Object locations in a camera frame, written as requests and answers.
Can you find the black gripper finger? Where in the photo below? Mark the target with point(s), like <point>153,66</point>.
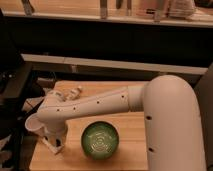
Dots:
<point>58,143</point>

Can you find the white sponge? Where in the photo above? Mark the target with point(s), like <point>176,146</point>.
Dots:
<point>51,144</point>

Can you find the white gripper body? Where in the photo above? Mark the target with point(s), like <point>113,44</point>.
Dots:
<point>57,131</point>

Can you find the white paper cup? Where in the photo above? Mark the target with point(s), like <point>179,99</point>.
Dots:
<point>33,125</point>

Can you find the green ribbed bowl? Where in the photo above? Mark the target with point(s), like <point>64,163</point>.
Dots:
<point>99,140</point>

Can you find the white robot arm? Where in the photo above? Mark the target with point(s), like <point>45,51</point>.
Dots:
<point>166,106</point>

